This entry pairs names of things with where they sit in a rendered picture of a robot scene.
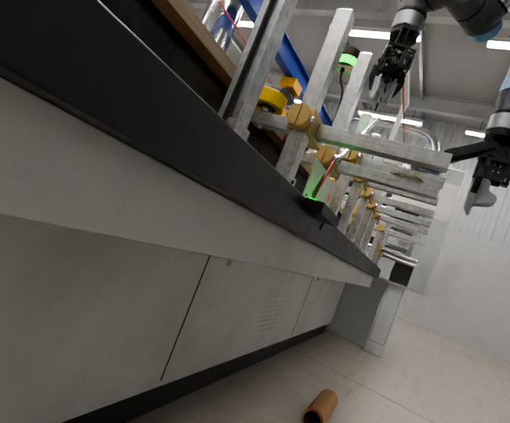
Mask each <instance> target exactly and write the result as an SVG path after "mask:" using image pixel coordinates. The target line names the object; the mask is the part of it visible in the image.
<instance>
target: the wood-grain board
mask: <svg viewBox="0 0 510 423"><path fill-rule="evenodd" d="M150 1H151V2H152V3H153V4H154V5H155V6H156V8H157V9H158V10H159V11H160V12H161V13H162V14H163V15H164V16H165V17H166V18H167V20H168V21H169V22H170V23H171V24H172V25H173V27H174V28H175V29H176V30H177V31H178V32H179V34H180V35H181V36H182V37H183V38H184V39H185V41H186V42H187V43H188V44H189V45H190V47H191V48H192V49H193V50H194V51H195V52H196V54H197V55H198V56H199V57H200V58H201V59H202V60H203V61H204V62H205V63H206V64H207V66H208V67H209V68H210V69H211V70H212V71H213V73H214V74H215V75H216V76H217V77H218V78H219V80H220V81H221V82H222V83H223V84H224V85H225V87H226V88H227V89H228V88H229V86H230V84H231V81H232V77H233V76H234V73H235V71H236V67H235V65H234V64H233V63H232V61H231V60H230V58H229V57H228V56H227V54H226V53H225V51H224V50H223V49H222V47H221V46H220V45H219V44H218V43H217V41H216V40H215V38H214V37H213V36H212V34H211V33H210V31H209V30H208V29H207V27H206V26H205V25H204V24H203V23H202V21H201V20H200V18H199V17H198V16H197V14H196V13H195V11H194V10H193V9H192V7H191V6H190V5H189V4H188V3H187V1H186V0H150ZM263 130H264V131H265V133H266V134H267V135H268V136H269V137H270V138H271V139H272V140H273V141H274V142H275V143H276V145H277V146H278V147H279V148H280V149H281V150H283V148H284V136H285V133H280V132H276V131H272V130H268V129H265V128H263ZM298 170H299V172H300V173H301V174H302V175H303V176H304V177H305V179H306V180H308V178H309V176H310V171H311V170H312V168H311V166H310V165H308V164H303V163H300V164H299V168H298ZM342 211H343V209H342V208H341V207H340V210H339V211H338V214H337V215H338V216H339V217H341V214H342Z"/></svg>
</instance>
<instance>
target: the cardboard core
mask: <svg viewBox="0 0 510 423"><path fill-rule="evenodd" d="M337 401H338V399H337V396H336V393H335V392H334V391H332V390H331V389H323V390H322V391H321V392H320V393H319V394H318V395H317V397H316V398H315V399H314V400H313V401H312V402H311V403H310V405H309V406H308V407H307V408H306V409H305V410H304V412H303V413H302V416H301V422H302V423H325V422H326V421H327V419H328V418H329V416H330V414H331V412H332V411H333V409H335V407H336V405H337Z"/></svg>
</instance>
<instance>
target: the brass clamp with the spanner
mask: <svg viewBox="0 0 510 423"><path fill-rule="evenodd" d="M335 154H339V153H338V151H337V150H334V149H332V147H330V146H327V145H324V146H321V148H320V151H318V150H316V151H315V152H314V156H315V158H318V160H319V161H320V162H321V164H322V165H323V166H325V167H327V168H329V167H330V165H331V163H332V160H333V157H334V155H335ZM337 165H338V164H335V163H334V164H333V166H332V168H331V169H330V170H331V173H330V177H331V178H334V179H339V177H340V174H339V173H337V171H336V168H337Z"/></svg>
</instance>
